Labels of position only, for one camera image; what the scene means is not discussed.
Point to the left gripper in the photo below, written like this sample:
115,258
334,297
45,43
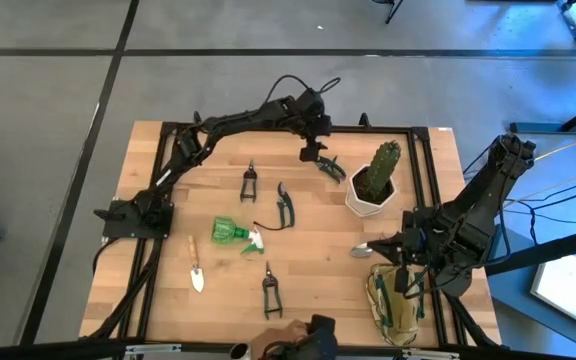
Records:
314,127

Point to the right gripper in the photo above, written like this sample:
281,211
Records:
418,240

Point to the curved green pruning shears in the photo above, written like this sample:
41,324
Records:
335,172

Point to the tan and green gardening bag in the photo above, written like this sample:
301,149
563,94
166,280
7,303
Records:
393,325

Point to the black pruning shears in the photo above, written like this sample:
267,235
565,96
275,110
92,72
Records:
286,210

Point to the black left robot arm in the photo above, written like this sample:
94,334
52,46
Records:
238,119

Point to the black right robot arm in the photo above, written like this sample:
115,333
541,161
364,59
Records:
478,215

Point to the white faceted plant pot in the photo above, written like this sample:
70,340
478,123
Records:
360,207

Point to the green cactus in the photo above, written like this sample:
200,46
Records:
383,165

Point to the black handheld device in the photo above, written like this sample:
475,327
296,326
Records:
320,342

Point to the green plastic spray bottle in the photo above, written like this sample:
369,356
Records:
225,231

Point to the black chair base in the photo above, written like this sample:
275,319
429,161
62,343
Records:
392,11

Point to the person's hand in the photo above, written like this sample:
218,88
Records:
280,337

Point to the black diagonal metal beam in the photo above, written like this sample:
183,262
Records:
558,248

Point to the white flat panel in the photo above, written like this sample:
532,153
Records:
565,290

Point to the silver metal cylinder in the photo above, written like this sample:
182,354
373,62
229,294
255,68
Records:
240,352

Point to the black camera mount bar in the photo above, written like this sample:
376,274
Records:
68,348

